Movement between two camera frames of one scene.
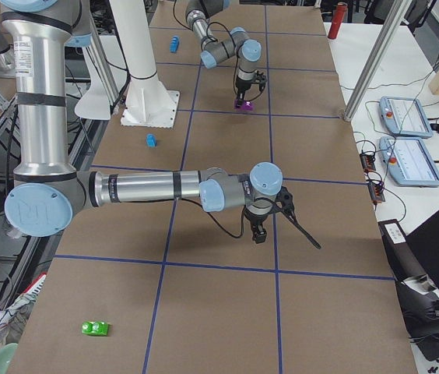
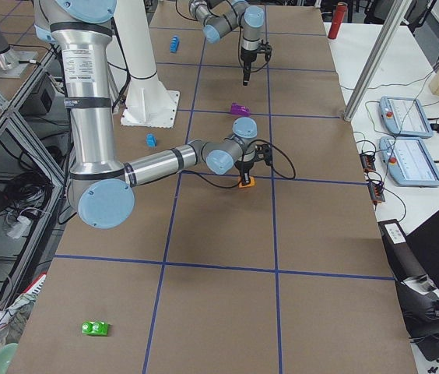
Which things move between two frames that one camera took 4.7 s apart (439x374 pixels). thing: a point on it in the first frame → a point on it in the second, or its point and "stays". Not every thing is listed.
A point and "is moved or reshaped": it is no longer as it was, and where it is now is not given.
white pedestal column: [149, 103] stays
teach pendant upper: [403, 116] stays
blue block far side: [173, 44] stays
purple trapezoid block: [246, 104] is moved or reshaped
